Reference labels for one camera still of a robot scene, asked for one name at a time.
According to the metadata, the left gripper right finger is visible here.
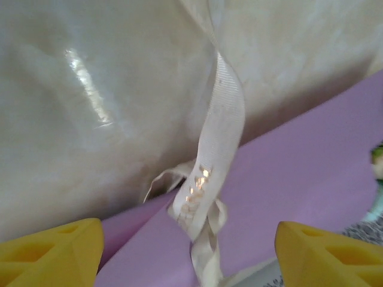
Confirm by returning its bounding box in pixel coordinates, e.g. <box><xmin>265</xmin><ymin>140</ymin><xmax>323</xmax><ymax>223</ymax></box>
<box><xmin>275</xmin><ymin>221</ymin><xmax>383</xmax><ymax>287</ymax></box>

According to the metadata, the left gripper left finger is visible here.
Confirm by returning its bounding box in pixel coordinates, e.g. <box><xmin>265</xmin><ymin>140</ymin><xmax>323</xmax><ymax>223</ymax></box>
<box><xmin>0</xmin><ymin>218</ymin><xmax>105</xmax><ymax>287</ymax></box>

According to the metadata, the purple and pink wrapping paper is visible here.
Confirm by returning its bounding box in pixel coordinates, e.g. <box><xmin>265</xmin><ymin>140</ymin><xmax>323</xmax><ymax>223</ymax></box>
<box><xmin>94</xmin><ymin>69</ymin><xmax>383</xmax><ymax>287</ymax></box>

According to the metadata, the cream printed ribbon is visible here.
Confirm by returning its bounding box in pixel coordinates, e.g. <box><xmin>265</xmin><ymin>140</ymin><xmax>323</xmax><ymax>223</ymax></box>
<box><xmin>143</xmin><ymin>0</ymin><xmax>247</xmax><ymax>287</ymax></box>

